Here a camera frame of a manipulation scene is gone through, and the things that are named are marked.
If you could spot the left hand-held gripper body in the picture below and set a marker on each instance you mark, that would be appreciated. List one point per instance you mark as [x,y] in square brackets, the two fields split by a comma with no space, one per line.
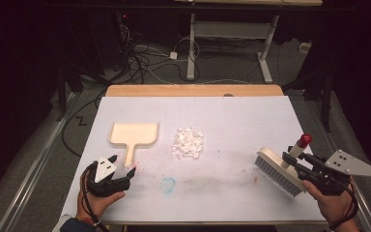
[104,169]

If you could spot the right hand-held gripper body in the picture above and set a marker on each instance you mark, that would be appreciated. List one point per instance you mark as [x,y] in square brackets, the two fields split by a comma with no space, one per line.
[348,165]

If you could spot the cream brush with red tip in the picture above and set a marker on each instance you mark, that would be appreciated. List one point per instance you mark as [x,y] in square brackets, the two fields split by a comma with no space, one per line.
[277,169]

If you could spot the cream plastic dustpan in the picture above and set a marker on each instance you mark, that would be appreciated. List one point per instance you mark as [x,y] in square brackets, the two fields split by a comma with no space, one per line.
[133,133]

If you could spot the pile of white paper scraps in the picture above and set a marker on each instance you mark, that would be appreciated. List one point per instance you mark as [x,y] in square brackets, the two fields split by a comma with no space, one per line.
[187,143]

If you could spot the person's left hand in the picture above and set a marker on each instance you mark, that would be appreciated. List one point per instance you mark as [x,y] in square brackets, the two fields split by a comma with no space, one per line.
[95,203]

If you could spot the person's right hand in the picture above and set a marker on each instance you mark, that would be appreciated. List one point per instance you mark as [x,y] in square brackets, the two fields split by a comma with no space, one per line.
[333,206]

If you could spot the black stand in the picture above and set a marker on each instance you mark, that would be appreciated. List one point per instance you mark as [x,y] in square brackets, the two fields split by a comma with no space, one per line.
[61,93]
[327,103]

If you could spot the white table mat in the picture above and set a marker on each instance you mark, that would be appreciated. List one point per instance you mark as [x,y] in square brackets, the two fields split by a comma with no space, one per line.
[222,116]

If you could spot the wooden table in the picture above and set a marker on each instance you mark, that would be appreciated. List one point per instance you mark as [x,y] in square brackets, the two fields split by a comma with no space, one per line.
[190,90]

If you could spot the small white box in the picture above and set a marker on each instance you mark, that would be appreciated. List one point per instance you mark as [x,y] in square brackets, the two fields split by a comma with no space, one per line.
[305,47]

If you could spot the white power adapter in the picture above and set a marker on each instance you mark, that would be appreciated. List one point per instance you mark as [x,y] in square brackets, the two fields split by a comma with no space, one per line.
[173,55]

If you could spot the metal floor rail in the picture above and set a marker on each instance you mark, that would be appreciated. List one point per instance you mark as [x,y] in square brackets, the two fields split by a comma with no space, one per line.
[35,161]
[351,148]

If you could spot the white metal desk frame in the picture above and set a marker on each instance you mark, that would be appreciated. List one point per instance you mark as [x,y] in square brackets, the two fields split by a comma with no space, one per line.
[190,48]

